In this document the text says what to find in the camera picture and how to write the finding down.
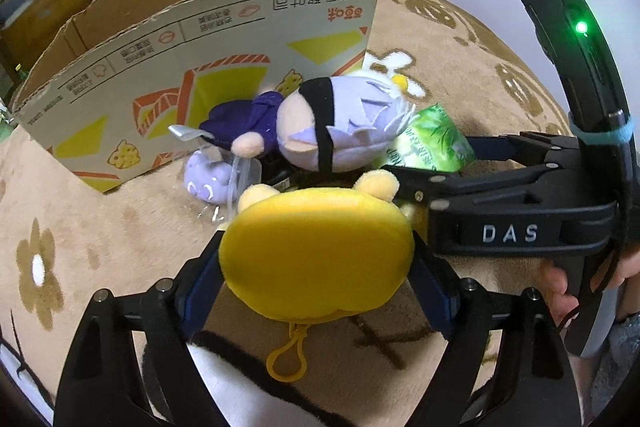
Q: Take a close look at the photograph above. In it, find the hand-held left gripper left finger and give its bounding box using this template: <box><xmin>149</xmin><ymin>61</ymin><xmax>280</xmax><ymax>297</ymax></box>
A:
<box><xmin>54</xmin><ymin>229</ymin><xmax>236</xmax><ymax>427</ymax></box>

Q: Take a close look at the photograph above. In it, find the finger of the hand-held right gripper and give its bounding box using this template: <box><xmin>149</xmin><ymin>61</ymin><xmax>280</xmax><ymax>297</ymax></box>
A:
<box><xmin>380</xmin><ymin>163</ymin><xmax>581</xmax><ymax>214</ymax></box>
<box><xmin>462</xmin><ymin>133</ymin><xmax>583</xmax><ymax>170</ymax></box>

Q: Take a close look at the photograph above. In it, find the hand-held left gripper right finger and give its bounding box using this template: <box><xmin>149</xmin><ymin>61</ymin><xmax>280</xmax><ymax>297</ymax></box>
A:
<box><xmin>407</xmin><ymin>237</ymin><xmax>583</xmax><ymax>427</ymax></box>

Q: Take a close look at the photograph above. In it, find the green snack packet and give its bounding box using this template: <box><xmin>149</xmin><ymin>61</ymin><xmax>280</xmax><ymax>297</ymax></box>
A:
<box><xmin>382</xmin><ymin>103</ymin><xmax>476</xmax><ymax>172</ymax></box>

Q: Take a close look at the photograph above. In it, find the yellow bear plush pouch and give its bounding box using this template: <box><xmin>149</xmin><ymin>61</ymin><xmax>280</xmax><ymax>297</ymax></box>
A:
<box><xmin>222</xmin><ymin>169</ymin><xmax>417</xmax><ymax>380</ymax></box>

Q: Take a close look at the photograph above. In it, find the printed cardboard box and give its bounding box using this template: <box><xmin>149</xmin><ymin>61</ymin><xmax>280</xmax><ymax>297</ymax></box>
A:
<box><xmin>10</xmin><ymin>0</ymin><xmax>381</xmax><ymax>196</ymax></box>

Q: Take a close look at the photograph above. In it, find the person's right hand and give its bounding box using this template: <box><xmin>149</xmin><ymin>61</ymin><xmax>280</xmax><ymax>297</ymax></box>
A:
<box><xmin>539</xmin><ymin>263</ymin><xmax>582</xmax><ymax>331</ymax></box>

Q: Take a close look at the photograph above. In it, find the blindfolded purple-haired plush doll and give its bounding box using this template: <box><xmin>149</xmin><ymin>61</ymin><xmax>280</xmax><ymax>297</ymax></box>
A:
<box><xmin>200</xmin><ymin>76</ymin><xmax>419</xmax><ymax>172</ymax></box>

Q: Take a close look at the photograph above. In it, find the small purple plush in wrapper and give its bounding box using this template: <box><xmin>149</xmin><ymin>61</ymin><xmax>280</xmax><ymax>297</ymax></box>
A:
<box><xmin>182</xmin><ymin>146</ymin><xmax>264</xmax><ymax>208</ymax></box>

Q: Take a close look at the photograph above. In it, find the black flat packet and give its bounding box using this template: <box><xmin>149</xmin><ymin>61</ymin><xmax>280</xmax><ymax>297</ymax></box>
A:
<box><xmin>259</xmin><ymin>157</ymin><xmax>312</xmax><ymax>188</ymax></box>

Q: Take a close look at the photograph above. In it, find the wooden cabinet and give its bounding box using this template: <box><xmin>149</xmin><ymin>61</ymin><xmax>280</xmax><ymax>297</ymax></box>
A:
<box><xmin>0</xmin><ymin>0</ymin><xmax>97</xmax><ymax>75</ymax></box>

